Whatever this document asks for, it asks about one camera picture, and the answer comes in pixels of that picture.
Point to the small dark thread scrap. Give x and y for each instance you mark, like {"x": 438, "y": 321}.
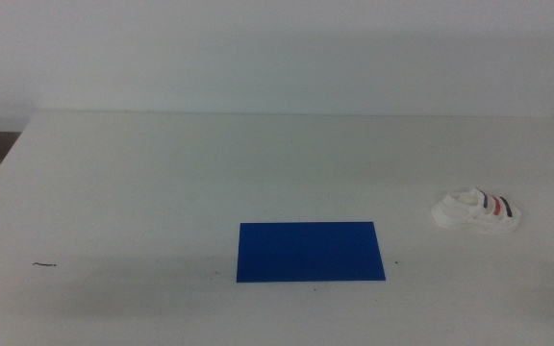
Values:
{"x": 43, "y": 264}

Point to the blue rectangular mat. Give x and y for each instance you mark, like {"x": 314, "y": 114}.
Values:
{"x": 309, "y": 251}

